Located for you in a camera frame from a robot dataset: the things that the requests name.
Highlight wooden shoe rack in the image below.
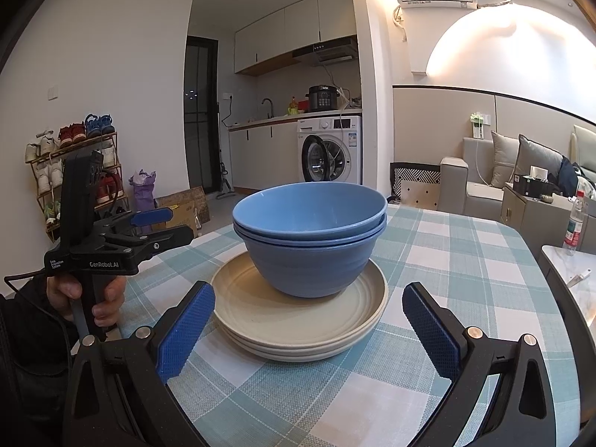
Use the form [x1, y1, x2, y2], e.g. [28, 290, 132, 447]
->
[24, 114, 129, 241]

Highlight beige bedside cabinet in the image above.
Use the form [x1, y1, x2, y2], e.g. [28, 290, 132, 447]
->
[500, 184, 572, 254]

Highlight light blue bowl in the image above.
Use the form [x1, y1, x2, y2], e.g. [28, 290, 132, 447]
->
[232, 182, 388, 240]

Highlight grey cushion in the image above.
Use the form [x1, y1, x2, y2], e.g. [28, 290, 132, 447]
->
[514, 134, 564, 184]
[491, 131, 519, 189]

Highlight black pressure cooker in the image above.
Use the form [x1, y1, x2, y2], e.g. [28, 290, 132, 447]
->
[306, 85, 338, 112]

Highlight white marble side table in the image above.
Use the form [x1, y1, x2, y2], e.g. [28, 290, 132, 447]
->
[540, 245, 595, 335]

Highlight kitchen counter cabinets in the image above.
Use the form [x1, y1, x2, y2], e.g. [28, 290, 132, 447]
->
[228, 109, 363, 192]

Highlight purple bag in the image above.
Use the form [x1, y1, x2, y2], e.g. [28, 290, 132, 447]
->
[128, 169, 156, 212]

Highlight range hood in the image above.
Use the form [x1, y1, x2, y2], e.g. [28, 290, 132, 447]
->
[292, 35, 359, 67]

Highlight bed with beige headboard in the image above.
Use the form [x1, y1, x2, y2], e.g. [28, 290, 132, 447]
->
[570, 125, 596, 215]

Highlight cream plate front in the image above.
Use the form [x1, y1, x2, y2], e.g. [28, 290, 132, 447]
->
[222, 327, 374, 363]

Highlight black patterned folded mat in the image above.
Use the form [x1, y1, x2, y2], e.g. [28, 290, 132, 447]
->
[389, 162, 440, 210]

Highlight blue bowl back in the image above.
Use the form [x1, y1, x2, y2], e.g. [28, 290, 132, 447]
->
[232, 215, 388, 247]

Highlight black organizer box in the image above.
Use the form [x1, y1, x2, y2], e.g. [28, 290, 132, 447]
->
[513, 165, 558, 199]

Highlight grey cushion right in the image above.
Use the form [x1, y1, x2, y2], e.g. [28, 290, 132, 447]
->
[514, 134, 564, 184]

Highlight cardboard box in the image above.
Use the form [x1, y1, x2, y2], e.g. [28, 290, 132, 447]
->
[152, 186, 210, 237]

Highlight cream plate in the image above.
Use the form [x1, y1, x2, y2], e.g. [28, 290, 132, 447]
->
[212, 252, 389, 349]
[222, 327, 374, 363]
[215, 294, 387, 350]

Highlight small plant wall socket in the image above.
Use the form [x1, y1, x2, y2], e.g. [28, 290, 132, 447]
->
[470, 112, 491, 139]

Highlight large blue bowl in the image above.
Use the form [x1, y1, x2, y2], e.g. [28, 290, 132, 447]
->
[234, 227, 383, 299]

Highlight beige sofa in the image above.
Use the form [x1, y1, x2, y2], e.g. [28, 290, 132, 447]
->
[437, 137, 504, 221]

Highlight green checkered tablecloth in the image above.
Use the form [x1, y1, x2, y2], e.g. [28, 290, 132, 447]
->
[119, 198, 581, 446]

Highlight upper kitchen cabinets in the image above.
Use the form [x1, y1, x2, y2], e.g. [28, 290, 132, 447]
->
[234, 0, 356, 77]

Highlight person's left hand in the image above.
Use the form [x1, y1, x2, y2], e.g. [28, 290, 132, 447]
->
[45, 274, 129, 329]

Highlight yellow oil bottle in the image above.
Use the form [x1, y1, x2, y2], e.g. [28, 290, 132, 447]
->
[287, 98, 299, 115]

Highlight cream plate back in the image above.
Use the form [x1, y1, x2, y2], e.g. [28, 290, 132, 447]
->
[212, 252, 389, 349]

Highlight dark blue clothing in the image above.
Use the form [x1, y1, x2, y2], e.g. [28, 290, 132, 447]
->
[557, 156, 579, 198]

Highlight grey cushion left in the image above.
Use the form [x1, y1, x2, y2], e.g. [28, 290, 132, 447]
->
[491, 131, 519, 189]

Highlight white washing machine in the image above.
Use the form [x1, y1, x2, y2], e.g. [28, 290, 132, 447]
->
[297, 114, 363, 185]

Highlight black cable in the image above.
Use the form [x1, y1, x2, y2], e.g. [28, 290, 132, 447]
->
[92, 168, 118, 217]

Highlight black kitchen faucet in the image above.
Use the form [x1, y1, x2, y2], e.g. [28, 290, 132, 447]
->
[261, 98, 275, 119]

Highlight plastic water bottle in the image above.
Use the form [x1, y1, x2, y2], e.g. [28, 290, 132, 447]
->
[563, 191, 585, 254]

